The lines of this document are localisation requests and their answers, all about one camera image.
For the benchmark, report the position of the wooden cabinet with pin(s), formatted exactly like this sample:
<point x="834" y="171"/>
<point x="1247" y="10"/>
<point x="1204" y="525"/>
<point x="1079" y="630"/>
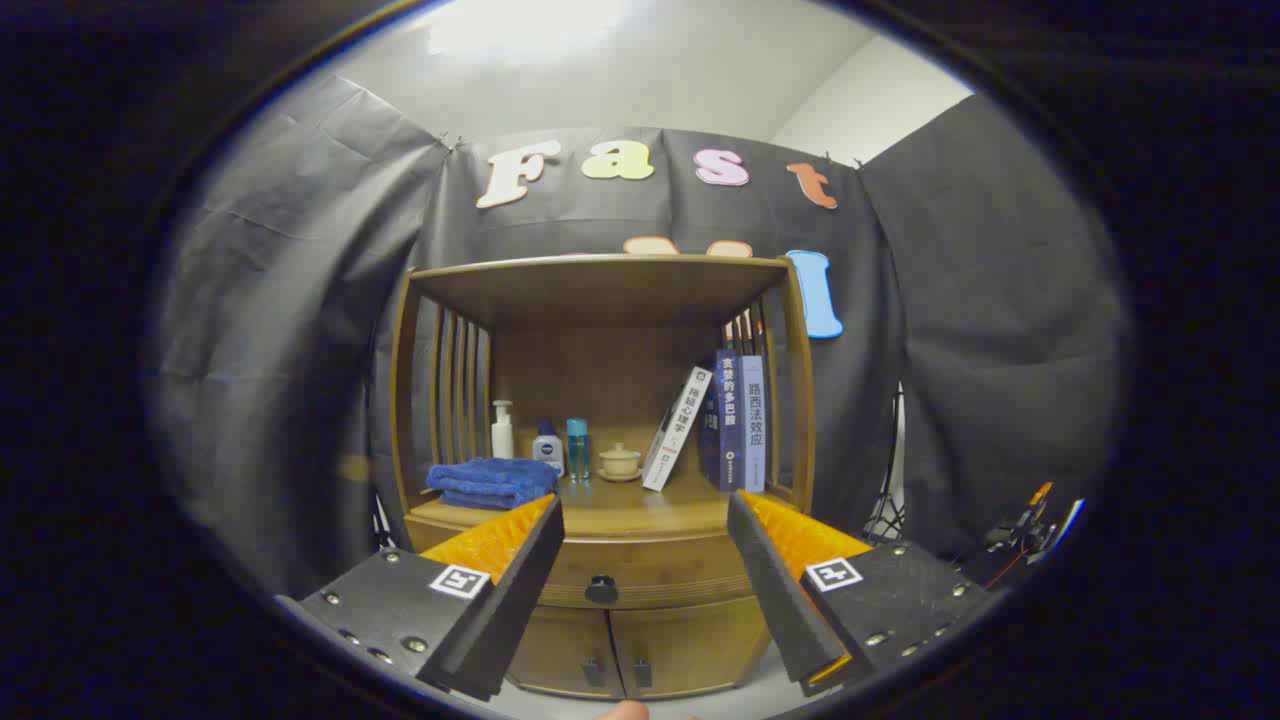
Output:
<point x="600" y="290"/>

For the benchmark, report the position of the white book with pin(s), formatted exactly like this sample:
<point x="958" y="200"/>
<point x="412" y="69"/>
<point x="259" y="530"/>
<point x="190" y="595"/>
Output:
<point x="678" y="430"/>

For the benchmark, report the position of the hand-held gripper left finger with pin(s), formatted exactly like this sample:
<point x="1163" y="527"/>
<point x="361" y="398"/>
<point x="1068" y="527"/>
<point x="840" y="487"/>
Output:
<point x="510" y="620"/>

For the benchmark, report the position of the wooden drawer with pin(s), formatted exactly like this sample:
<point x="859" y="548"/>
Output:
<point x="650" y="570"/>

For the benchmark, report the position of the blue folded towel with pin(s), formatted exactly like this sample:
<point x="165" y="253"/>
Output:
<point x="490" y="480"/>

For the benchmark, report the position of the wooden countertop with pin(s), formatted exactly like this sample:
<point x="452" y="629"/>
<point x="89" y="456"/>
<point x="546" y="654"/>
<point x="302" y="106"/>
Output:
<point x="640" y="505"/>

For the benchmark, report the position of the dark blue book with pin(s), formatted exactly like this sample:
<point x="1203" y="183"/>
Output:
<point x="728" y="430"/>

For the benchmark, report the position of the black tripod stand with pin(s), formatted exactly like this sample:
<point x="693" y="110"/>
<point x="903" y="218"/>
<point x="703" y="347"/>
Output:
<point x="885" y="510"/>

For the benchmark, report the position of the white bottle with blue cap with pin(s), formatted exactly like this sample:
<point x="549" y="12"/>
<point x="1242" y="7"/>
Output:
<point x="548" y="450"/>

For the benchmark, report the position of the black drawer knob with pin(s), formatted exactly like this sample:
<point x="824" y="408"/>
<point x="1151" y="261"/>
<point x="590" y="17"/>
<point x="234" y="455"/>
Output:
<point x="601" y="589"/>

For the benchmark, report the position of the clear blue bottle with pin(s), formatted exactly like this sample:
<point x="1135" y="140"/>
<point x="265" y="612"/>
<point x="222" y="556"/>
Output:
<point x="577" y="445"/>

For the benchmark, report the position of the white pump bottle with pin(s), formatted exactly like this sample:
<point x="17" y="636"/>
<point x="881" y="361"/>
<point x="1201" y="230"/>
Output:
<point x="502" y="440"/>

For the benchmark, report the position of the pale grey-blue book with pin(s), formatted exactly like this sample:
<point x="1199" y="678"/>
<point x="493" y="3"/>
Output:
<point x="753" y="430"/>

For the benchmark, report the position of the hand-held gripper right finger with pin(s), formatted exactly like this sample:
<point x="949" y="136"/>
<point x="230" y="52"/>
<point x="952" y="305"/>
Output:
<point x="785" y="610"/>

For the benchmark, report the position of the cream lidded tea cup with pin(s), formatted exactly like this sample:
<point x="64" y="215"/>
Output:
<point x="620" y="462"/>

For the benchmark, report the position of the wooden cabinet door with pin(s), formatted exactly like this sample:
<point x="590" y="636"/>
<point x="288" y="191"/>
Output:
<point x="690" y="645"/>
<point x="560" y="650"/>

